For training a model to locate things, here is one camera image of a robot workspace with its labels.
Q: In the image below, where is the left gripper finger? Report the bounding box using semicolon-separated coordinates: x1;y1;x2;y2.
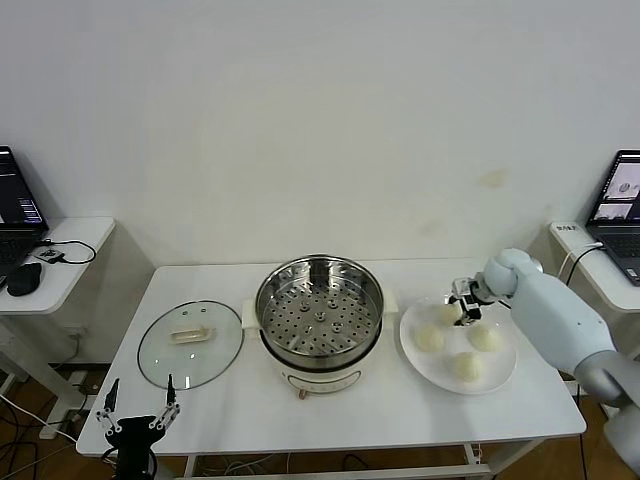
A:
148;373;182;431
95;378;122;435

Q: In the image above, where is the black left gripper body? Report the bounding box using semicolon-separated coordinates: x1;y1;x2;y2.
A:
103;415;166;480

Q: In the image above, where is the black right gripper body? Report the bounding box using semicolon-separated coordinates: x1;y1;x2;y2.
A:
462;282;494;309

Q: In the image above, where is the white steamed baozi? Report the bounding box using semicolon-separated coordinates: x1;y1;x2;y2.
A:
467;324;504;353
451;352;487;384
433;305;464;331
413;324;446;354

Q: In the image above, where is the round glass pot lid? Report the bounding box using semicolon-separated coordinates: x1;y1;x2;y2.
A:
136;298;245;391

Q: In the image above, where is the stainless steel steamer basket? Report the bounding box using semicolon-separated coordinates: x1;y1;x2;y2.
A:
254;254;385;365

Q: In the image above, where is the round white plate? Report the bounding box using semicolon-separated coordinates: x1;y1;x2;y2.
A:
398;295;519;396

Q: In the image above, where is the white side table with mouse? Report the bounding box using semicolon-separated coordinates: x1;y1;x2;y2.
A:
0;216;117;426

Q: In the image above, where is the grey laptop with pink screen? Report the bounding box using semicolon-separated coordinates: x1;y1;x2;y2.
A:
583;148;640;287

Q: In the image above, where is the black computer mouse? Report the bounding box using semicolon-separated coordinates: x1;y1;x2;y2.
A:
5;262;44;297

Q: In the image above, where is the black laptop with dark screen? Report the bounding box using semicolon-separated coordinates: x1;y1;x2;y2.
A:
0;144;51;277

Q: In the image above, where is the white cable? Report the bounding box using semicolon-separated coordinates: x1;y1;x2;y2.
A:
559;241;606;281

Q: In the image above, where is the thin black hub cable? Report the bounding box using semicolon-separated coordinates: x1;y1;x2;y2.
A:
33;238;97;265

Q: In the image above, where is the white table frame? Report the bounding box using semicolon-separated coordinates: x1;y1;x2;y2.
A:
182;439;551;480

